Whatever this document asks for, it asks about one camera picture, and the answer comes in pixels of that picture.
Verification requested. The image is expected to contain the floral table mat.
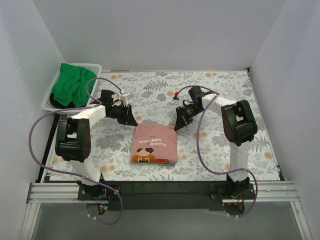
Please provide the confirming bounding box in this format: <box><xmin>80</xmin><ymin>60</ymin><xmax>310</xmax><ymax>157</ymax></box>
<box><xmin>47</xmin><ymin>70</ymin><xmax>281</xmax><ymax>182</ymax></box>

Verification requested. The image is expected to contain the black garment in basket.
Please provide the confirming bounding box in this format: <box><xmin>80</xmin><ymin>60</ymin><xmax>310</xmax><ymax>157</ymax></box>
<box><xmin>49</xmin><ymin>93</ymin><xmax>76</xmax><ymax>109</ymax></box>

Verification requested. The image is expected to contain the white plastic basket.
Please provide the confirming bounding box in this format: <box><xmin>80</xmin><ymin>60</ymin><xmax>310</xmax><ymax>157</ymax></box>
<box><xmin>41</xmin><ymin>63</ymin><xmax>102</xmax><ymax>115</ymax></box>

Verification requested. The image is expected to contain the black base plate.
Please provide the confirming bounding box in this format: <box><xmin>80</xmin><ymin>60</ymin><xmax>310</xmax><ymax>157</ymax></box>
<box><xmin>76</xmin><ymin>181</ymin><xmax>255</xmax><ymax>211</ymax></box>

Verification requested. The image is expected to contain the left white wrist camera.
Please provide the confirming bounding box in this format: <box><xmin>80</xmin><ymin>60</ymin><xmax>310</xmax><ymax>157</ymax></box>
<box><xmin>118</xmin><ymin>92</ymin><xmax>134</xmax><ymax>106</ymax></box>

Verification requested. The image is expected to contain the pink t-shirt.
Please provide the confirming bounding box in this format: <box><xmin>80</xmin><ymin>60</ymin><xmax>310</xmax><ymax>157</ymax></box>
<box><xmin>131</xmin><ymin>123</ymin><xmax>178</xmax><ymax>165</ymax></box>

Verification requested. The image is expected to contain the aluminium frame rail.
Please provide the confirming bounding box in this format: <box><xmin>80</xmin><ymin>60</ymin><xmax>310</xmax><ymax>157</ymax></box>
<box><xmin>26</xmin><ymin>181</ymin><xmax>311</xmax><ymax>239</ymax></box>

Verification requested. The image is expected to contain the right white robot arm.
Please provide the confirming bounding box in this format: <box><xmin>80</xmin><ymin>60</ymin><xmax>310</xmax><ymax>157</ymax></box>
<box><xmin>173</xmin><ymin>85</ymin><xmax>258</xmax><ymax>199</ymax></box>

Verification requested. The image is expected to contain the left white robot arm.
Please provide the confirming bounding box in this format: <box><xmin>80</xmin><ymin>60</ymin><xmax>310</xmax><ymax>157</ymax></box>
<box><xmin>55</xmin><ymin>90</ymin><xmax>138</xmax><ymax>200</ymax></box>

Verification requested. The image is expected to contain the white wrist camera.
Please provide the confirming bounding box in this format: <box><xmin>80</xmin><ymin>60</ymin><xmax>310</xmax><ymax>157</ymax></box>
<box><xmin>118</xmin><ymin>92</ymin><xmax>134</xmax><ymax>106</ymax></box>
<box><xmin>172</xmin><ymin>92</ymin><xmax>183</xmax><ymax>105</ymax></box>

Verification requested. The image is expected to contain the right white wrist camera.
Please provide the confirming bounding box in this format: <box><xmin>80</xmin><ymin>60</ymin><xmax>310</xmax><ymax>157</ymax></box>
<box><xmin>172</xmin><ymin>92</ymin><xmax>183</xmax><ymax>105</ymax></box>

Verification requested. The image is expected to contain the green t-shirt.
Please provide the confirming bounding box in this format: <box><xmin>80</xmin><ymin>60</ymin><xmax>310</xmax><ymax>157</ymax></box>
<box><xmin>51</xmin><ymin>63</ymin><xmax>97</xmax><ymax>108</ymax></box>

